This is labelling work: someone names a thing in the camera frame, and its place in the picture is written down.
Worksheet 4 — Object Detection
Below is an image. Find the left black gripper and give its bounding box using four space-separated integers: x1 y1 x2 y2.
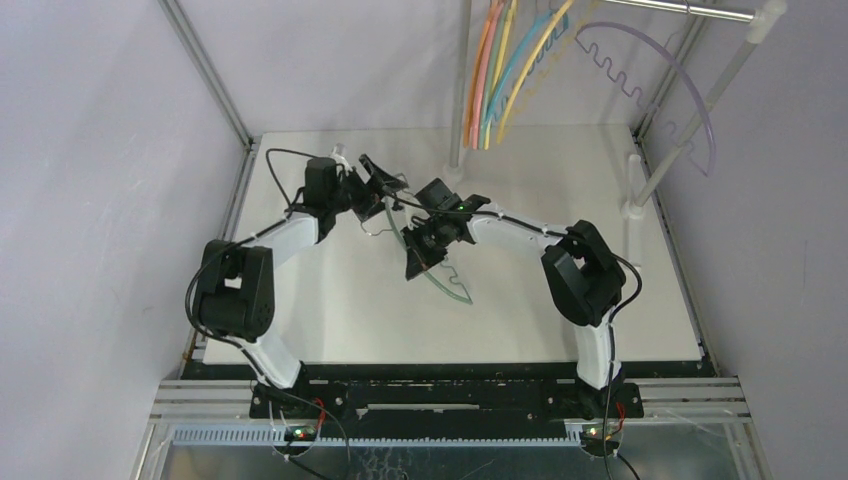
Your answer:
327 155 406 222

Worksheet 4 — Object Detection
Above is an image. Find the dark green plastic hanger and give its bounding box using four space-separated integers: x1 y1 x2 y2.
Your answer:
359 200 474 305

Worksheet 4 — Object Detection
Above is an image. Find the teal plastic hanger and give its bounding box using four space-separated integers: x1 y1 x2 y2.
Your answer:
462 1 571 149

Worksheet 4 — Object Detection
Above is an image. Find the pink plastic hanger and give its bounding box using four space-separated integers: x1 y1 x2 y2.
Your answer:
466 1 505 149

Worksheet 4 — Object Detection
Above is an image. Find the pale yellow plastic hanger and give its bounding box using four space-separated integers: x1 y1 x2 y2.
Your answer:
491 0 600 144

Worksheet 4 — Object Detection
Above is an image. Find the purple plastic hanger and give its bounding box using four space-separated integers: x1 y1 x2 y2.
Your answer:
575 20 717 177

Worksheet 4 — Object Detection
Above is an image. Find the orange plastic hanger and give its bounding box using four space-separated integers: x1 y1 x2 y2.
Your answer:
463 1 500 148

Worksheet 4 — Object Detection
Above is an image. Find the light green plastic hanger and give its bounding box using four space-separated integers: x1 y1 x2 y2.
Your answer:
477 1 512 138

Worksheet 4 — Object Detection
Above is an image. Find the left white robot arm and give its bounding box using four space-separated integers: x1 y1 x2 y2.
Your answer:
185 154 408 417

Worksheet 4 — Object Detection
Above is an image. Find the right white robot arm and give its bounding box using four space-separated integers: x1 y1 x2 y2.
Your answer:
396 179 626 416

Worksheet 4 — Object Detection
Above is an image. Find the left small circuit board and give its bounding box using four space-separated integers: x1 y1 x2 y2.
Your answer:
284 426 318 443

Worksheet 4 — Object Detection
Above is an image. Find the small circuit board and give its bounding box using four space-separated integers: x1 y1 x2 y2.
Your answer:
580 427 611 443
284 426 318 443

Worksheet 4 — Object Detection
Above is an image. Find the right small circuit board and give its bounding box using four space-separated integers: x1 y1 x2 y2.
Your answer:
580 427 611 443

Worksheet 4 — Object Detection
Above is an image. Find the chrome clothes rack bar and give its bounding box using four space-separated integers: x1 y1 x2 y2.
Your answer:
604 0 756 24

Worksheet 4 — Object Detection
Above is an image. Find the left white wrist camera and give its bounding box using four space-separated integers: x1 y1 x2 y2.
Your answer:
330 143 349 166

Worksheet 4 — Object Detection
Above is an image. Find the white clothes rack left post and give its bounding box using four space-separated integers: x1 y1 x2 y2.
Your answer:
443 0 473 182

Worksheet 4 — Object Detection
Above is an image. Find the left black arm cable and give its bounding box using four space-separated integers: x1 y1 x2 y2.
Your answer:
184 148 326 346

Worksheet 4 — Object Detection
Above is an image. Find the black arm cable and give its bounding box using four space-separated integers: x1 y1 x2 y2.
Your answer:
184 148 326 346
384 192 643 480

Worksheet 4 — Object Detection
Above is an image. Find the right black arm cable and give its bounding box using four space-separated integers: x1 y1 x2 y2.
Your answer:
384 192 643 480

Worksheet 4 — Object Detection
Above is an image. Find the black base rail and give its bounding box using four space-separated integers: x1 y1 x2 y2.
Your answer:
180 360 718 442

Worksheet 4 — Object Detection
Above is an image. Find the left aluminium frame profile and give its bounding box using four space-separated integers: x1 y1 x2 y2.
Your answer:
130 0 255 479

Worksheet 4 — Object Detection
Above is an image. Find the aluminium frame profile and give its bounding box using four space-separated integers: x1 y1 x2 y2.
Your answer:
130 0 255 479
633 1 787 479

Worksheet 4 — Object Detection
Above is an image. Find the white slotted cable duct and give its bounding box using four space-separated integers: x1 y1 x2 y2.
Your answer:
171 421 584 448

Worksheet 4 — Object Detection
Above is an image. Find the right aluminium frame profile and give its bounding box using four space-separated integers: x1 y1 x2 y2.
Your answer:
633 1 787 479

